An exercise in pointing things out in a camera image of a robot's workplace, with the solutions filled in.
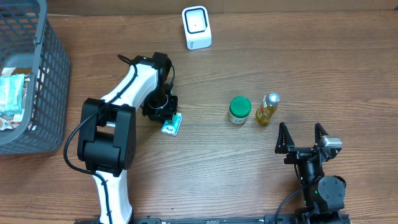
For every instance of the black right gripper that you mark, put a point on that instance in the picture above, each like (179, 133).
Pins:
(285, 145)

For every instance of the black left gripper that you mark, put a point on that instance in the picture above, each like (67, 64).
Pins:
(168, 113)

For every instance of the small teal packet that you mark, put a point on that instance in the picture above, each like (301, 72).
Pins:
(171, 127)

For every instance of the yellow oil bottle silver cap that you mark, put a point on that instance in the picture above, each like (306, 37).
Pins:
(267, 108)

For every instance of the green lid white jar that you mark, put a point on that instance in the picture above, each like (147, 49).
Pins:
(239, 110)

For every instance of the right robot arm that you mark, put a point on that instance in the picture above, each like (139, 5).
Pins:
(323, 195)

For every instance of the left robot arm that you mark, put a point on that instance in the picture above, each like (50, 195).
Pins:
(107, 133)

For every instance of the white barcode scanner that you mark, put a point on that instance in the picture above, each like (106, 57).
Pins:
(197, 27)

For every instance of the dark grey plastic mesh basket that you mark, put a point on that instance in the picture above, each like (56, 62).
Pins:
(29, 41)

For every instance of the teal tissue pack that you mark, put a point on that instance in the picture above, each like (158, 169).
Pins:
(12, 94)

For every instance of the white orange snack packet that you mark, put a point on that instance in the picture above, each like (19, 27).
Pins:
(11, 121)

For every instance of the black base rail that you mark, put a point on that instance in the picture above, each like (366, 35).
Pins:
(267, 219)

